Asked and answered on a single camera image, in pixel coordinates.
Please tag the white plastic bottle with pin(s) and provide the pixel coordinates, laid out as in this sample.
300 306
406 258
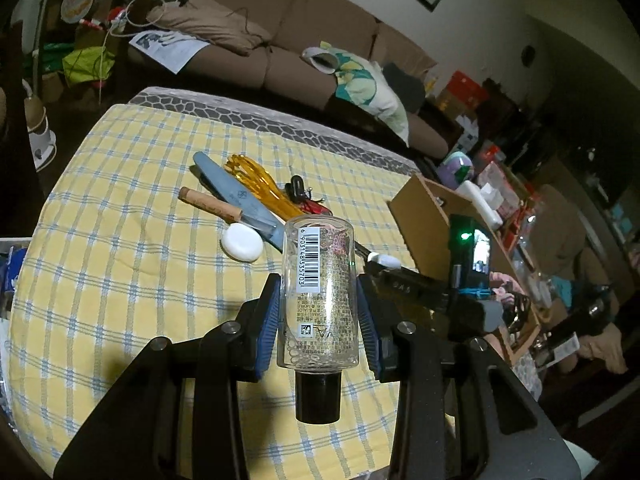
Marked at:
480 200

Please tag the small white object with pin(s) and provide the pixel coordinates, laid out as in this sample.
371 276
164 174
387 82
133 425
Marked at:
385 260

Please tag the red hair accessory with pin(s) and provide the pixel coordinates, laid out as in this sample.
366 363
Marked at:
316 207

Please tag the brown cardboard box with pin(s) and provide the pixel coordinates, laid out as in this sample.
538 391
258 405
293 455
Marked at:
425 210

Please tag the brown sofa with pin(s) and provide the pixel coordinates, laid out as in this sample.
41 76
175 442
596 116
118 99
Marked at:
320 15

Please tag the brown blanket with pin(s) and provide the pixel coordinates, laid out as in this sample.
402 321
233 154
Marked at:
210 22

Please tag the round black wall fixture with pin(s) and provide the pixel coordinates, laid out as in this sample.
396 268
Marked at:
527 54

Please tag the purple white round object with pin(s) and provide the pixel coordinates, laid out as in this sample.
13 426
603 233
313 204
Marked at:
457 167

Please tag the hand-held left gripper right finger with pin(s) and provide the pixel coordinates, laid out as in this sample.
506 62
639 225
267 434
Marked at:
369 330

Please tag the red box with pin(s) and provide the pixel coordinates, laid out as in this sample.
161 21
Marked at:
465 90

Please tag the floral tote bag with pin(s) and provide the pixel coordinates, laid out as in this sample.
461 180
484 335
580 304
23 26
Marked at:
365 85

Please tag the clear bottle with black cap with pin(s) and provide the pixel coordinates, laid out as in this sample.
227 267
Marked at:
320 300

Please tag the small black clip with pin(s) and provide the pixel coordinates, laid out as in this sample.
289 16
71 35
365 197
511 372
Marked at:
297 187

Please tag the white oval soap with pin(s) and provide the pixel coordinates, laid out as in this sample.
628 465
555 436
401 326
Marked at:
242 242

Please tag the dark grey cloth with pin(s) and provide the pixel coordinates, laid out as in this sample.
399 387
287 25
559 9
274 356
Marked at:
405 85

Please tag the round orange white sign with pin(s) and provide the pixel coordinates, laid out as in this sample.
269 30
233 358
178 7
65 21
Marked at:
80 2

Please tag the orange plastic scissors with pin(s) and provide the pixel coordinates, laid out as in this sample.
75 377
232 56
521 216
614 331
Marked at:
250 175

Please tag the blue grey nail file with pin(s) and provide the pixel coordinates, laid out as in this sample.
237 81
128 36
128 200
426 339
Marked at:
230 180

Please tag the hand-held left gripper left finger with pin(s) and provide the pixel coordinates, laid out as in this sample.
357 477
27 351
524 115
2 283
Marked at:
269 325

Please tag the printed paper sheet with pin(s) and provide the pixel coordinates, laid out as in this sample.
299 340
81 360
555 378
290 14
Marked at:
170 47

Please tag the yellow checked tablecloth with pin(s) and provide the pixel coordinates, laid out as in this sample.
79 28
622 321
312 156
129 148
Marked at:
125 260

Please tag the pink cloth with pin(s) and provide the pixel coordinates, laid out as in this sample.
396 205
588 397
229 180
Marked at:
500 277

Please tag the green plastic bag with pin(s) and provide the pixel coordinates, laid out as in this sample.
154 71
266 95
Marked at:
87 62

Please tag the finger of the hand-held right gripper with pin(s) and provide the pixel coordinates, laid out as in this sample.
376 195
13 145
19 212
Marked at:
415 276

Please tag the white beige stand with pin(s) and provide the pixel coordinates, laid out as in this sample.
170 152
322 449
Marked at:
37 132

